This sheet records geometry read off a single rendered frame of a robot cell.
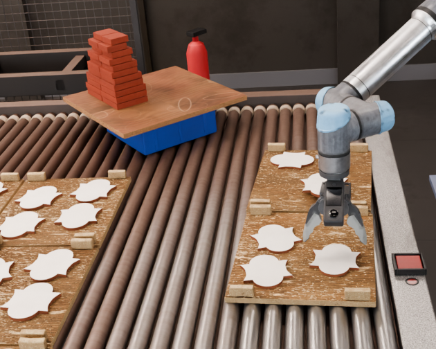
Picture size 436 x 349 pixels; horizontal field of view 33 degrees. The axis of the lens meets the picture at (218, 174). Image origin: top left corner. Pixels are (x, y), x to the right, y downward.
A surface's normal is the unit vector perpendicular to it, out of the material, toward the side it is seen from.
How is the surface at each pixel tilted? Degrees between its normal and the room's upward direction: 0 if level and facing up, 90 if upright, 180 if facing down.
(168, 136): 90
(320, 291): 0
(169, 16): 90
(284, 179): 0
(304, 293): 0
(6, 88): 90
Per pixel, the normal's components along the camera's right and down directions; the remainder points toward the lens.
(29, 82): -0.11, 0.44
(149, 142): 0.55, 0.33
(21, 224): -0.08, -0.90
